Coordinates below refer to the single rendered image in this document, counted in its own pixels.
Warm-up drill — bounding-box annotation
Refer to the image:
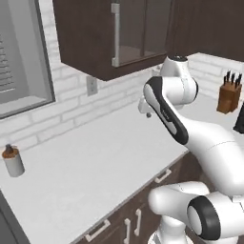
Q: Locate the dark brown cupboard door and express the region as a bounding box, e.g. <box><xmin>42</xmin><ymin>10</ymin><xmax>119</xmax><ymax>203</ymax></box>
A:
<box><xmin>132</xmin><ymin>189</ymin><xmax>164</xmax><ymax>244</ymax></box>
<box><xmin>102</xmin><ymin>208</ymin><xmax>134</xmax><ymax>244</ymax></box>

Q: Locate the white soap dispenser, brown pump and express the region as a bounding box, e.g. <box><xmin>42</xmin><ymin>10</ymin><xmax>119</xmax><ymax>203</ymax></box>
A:
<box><xmin>1</xmin><ymin>143</ymin><xmax>26</xmax><ymax>178</ymax></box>

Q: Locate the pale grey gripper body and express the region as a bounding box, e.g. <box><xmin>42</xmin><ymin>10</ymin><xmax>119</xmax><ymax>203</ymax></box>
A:
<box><xmin>138</xmin><ymin>96</ymin><xmax>153</xmax><ymax>118</ymax></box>

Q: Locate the black object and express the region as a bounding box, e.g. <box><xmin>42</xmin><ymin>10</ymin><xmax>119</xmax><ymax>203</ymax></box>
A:
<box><xmin>233</xmin><ymin>100</ymin><xmax>244</xmax><ymax>135</ymax></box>

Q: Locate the silver cabinet door handle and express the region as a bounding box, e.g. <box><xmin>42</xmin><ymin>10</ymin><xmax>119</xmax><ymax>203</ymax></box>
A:
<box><xmin>111</xmin><ymin>2</ymin><xmax>121</xmax><ymax>68</ymax></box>

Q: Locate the white drawer handle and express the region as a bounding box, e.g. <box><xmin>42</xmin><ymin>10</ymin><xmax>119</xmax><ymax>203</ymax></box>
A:
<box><xmin>153</xmin><ymin>168</ymin><xmax>173</xmax><ymax>185</ymax></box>
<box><xmin>84</xmin><ymin>218</ymin><xmax>112</xmax><ymax>243</ymax></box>

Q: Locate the dark brown wall cabinet run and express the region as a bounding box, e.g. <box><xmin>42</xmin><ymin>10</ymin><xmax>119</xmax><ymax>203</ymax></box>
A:
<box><xmin>165</xmin><ymin>0</ymin><xmax>244</xmax><ymax>63</ymax></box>

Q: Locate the white cupboard door handle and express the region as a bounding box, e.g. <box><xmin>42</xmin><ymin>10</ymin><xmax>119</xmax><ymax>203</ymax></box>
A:
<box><xmin>133</xmin><ymin>208</ymin><xmax>143</xmax><ymax>237</ymax></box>
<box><xmin>123</xmin><ymin>217</ymin><xmax>132</xmax><ymax>244</ymax></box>

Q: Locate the dark grey panel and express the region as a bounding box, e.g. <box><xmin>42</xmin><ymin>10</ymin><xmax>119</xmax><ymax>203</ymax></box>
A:
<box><xmin>0</xmin><ymin>190</ymin><xmax>31</xmax><ymax>244</ymax></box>

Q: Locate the grey-framed window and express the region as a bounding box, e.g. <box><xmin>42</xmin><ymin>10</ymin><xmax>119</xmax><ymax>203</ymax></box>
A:
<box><xmin>0</xmin><ymin>0</ymin><xmax>57</xmax><ymax>120</ymax></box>

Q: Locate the glass cabinet door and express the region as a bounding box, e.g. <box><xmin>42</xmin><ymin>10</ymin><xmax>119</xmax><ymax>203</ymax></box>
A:
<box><xmin>111</xmin><ymin>0</ymin><xmax>174</xmax><ymax>69</ymax></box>

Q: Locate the grey wall socket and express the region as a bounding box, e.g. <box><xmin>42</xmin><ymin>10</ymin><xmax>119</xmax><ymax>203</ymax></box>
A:
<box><xmin>86</xmin><ymin>75</ymin><xmax>99</xmax><ymax>97</ymax></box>

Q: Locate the brown wooden knife block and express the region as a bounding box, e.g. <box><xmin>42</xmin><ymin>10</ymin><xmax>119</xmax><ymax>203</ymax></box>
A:
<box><xmin>216</xmin><ymin>70</ymin><xmax>243</xmax><ymax>115</ymax></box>

